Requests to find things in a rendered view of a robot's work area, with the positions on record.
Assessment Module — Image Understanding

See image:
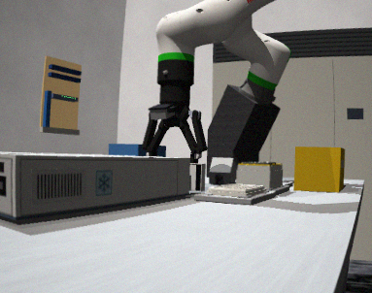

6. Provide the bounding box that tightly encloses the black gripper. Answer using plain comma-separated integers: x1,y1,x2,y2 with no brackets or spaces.
142,82,207,163

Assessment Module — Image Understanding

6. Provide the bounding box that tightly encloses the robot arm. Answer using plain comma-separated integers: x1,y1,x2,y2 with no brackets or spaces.
156,0,291,105

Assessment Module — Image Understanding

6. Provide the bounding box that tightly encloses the yellow bin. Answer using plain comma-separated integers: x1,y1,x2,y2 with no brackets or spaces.
293,146,345,192

